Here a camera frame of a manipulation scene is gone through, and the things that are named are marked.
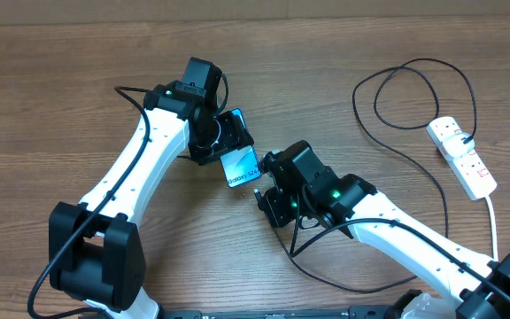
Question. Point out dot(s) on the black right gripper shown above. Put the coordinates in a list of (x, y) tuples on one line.
[(274, 205)]

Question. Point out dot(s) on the Samsung Galaxy smartphone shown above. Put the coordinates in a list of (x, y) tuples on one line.
[(240, 161)]

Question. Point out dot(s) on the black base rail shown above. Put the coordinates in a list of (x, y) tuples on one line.
[(353, 312)]

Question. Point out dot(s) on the white power strip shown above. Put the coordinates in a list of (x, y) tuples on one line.
[(474, 177)]

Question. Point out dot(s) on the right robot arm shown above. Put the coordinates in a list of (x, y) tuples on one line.
[(468, 284)]

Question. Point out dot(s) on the white charger plug adapter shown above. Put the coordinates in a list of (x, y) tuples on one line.
[(457, 145)]

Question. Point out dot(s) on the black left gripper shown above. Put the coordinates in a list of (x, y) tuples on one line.
[(235, 137)]

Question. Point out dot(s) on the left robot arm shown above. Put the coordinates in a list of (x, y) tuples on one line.
[(95, 250)]

